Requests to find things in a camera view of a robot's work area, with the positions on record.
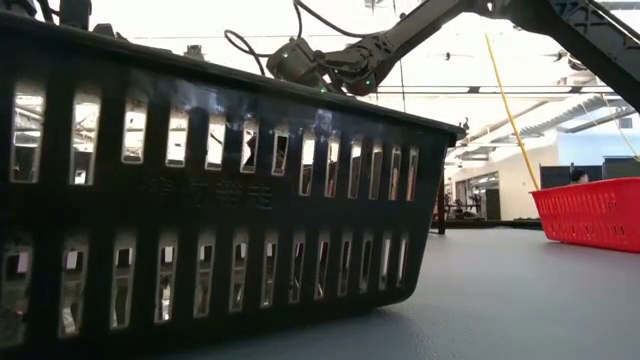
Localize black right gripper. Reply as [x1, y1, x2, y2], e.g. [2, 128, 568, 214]
[266, 36, 346, 94]

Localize black plastic basket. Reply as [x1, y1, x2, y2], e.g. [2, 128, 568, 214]
[0, 9, 467, 360]

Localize red plastic basket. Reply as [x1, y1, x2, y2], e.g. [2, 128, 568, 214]
[530, 176, 640, 254]

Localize long ceiling light strip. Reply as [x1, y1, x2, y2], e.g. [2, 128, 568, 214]
[374, 85, 616, 96]

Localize yellow hanging cable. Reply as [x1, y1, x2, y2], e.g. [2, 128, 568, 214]
[482, 32, 542, 192]

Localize black table frame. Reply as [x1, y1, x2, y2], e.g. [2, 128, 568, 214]
[429, 218, 546, 231]

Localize black partition wall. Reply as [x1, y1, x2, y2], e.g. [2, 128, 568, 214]
[539, 155, 640, 190]

